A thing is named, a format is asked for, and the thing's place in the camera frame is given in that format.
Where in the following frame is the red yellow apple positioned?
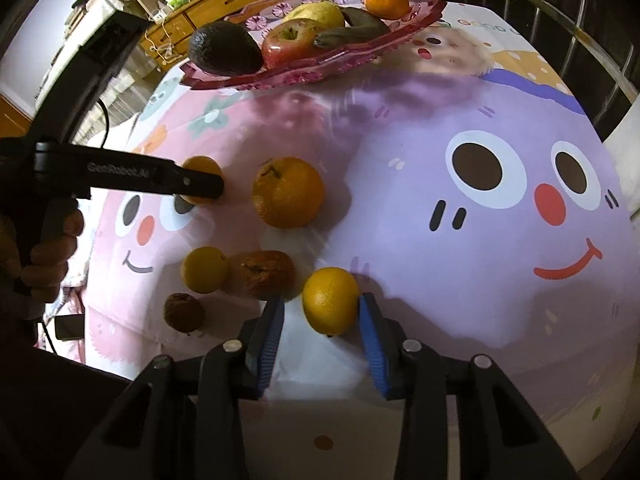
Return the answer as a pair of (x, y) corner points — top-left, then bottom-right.
(262, 19), (326, 70)

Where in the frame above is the cartoon monster tablecloth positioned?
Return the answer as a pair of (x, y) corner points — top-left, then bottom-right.
(82, 0), (636, 480)

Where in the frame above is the small yellow citrus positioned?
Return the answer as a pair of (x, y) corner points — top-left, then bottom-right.
(180, 246), (231, 295)

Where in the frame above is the wooden desk with drawers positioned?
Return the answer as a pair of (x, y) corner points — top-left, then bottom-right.
(135, 0), (401, 68)

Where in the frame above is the metal window grille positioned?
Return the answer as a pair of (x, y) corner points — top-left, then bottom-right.
(425, 0), (640, 141)

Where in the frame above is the pink plastic fruit bowl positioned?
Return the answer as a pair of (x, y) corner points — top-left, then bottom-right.
(179, 0), (448, 92)

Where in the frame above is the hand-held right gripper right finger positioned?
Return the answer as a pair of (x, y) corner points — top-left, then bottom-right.
(357, 292), (578, 480)

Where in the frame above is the dark avocado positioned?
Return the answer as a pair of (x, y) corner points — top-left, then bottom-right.
(188, 22), (264, 76)

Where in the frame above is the blackened banana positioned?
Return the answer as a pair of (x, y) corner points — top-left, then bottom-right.
(314, 7), (392, 50)

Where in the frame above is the black phone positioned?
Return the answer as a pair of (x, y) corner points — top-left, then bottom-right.
(54, 315), (86, 342)

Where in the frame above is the small yellow-orange citrus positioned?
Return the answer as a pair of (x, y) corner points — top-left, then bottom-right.
(302, 267), (362, 337)

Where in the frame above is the orange persimmon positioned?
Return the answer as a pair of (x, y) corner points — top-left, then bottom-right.
(239, 250), (296, 300)

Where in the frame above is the small wrinkled red fruit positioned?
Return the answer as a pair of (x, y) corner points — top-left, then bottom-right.
(164, 292), (205, 334)

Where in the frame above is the yellow spotted pear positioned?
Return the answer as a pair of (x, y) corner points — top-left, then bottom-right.
(281, 1), (347, 31)

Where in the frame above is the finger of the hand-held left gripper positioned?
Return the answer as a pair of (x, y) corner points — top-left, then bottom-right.
(32, 141), (225, 206)

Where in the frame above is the white charger cable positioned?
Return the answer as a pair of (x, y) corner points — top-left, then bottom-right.
(144, 24), (177, 63)

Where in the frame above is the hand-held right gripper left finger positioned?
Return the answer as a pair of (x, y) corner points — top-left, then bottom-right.
(65, 295), (286, 480)

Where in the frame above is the orange tangerine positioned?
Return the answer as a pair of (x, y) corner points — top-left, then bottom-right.
(179, 156), (224, 206)
(251, 156), (326, 229)
(364, 0), (411, 20)

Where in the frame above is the person's left hand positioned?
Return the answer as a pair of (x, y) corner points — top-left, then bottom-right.
(0, 207), (85, 307)

